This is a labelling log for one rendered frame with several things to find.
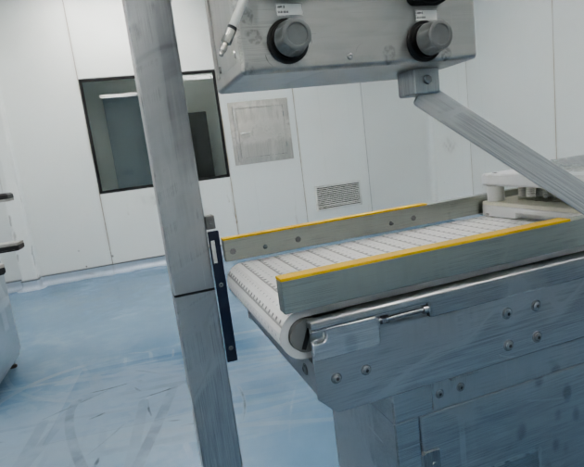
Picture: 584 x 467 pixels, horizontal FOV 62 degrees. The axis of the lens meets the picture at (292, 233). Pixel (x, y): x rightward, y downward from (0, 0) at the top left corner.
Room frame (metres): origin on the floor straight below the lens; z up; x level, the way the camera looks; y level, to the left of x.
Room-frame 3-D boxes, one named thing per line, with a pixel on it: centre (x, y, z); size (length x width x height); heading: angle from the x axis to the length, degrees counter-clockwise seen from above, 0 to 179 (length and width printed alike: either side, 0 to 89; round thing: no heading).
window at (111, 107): (5.28, 1.28, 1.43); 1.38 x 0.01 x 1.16; 106
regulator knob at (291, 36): (0.39, -0.02, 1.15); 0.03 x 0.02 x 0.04; 108
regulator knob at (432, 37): (0.42, -0.14, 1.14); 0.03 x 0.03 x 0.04; 18
